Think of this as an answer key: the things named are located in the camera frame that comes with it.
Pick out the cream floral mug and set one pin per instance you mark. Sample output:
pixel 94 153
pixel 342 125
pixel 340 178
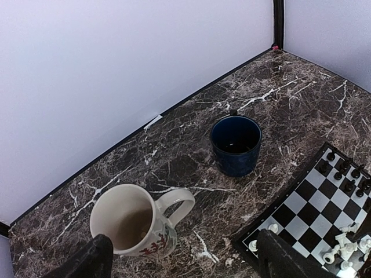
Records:
pixel 138 225

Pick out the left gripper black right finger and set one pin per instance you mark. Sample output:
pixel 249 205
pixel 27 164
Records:
pixel 278 259

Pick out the black silver chess board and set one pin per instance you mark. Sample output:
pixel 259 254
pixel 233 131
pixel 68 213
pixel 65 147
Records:
pixel 330 194

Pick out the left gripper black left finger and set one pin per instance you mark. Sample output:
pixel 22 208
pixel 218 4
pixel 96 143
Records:
pixel 93 260

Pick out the dark blue mug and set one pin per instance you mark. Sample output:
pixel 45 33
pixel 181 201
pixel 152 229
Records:
pixel 236 142

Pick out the white rook chess piece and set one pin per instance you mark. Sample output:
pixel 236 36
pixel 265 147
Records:
pixel 274 228

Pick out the white pawn chess piece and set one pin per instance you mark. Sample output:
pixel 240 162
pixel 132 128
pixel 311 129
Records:
pixel 252 246

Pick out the right black frame post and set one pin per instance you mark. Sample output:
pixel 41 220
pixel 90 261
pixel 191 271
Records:
pixel 279 20

